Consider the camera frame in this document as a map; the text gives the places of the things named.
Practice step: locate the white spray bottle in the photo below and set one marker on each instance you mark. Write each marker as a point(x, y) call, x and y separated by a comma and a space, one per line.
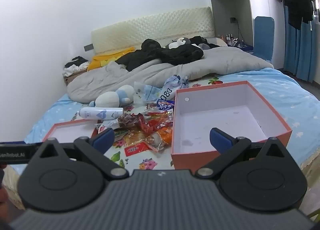
point(100, 113)

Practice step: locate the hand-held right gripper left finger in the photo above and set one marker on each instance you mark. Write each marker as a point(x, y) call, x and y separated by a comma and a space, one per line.
point(102, 140)

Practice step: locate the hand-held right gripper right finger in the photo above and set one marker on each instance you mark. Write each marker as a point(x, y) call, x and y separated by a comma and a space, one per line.
point(221, 140)

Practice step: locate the black grey clothing bundle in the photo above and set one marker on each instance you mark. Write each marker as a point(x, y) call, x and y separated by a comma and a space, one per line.
point(198, 40)

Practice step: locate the row of small cosmetic bottles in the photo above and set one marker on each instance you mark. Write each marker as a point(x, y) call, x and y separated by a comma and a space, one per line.
point(228, 39)

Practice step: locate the grey wardrobe cabinet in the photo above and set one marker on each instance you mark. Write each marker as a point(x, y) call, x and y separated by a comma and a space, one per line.
point(225, 7)

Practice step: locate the orange box lid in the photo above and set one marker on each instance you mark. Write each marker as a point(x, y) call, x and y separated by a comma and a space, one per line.
point(70, 131)

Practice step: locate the white blue plush toy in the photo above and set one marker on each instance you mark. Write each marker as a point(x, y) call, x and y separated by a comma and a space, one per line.
point(110, 97)

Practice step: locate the black jacket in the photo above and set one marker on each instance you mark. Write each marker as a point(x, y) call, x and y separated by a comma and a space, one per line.
point(180, 54)

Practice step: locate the crumpled white blue bag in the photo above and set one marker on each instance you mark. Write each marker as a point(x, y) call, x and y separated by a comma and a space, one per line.
point(172, 86)

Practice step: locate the black wall socket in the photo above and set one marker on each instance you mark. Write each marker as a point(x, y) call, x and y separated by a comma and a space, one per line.
point(233, 19)

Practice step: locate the blue snack packet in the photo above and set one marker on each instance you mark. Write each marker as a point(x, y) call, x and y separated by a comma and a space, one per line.
point(166, 105)

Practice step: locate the grey duvet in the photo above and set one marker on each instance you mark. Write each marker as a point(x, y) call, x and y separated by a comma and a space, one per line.
point(225, 62)

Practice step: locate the cream quilted headboard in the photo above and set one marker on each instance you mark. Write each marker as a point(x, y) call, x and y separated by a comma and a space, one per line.
point(150, 27)

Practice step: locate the orange cardboard box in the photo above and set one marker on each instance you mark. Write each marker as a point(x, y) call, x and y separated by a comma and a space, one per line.
point(225, 110)

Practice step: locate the clear printed plastic bag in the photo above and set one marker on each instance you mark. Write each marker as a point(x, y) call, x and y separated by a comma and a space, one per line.
point(146, 92)

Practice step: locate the blue curtain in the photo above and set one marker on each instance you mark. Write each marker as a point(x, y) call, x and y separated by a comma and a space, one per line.
point(300, 52)

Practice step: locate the pile of snack packets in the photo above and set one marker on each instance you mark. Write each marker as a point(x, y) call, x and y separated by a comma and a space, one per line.
point(150, 125)

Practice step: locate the grey snack packet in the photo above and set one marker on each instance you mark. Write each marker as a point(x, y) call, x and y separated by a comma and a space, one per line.
point(127, 120)

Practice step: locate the yellow pillow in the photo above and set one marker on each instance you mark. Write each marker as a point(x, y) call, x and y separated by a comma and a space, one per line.
point(102, 60)

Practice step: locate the brown cardboard box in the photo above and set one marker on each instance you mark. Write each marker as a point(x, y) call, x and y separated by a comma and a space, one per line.
point(72, 77)

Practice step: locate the grey wall switch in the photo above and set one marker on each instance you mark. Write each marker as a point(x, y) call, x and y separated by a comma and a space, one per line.
point(88, 47)

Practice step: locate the blue chair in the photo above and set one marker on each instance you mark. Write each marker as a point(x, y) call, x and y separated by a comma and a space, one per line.
point(263, 37)

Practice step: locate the black white clothes heap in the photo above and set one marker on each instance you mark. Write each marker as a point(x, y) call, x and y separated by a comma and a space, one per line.
point(75, 63)

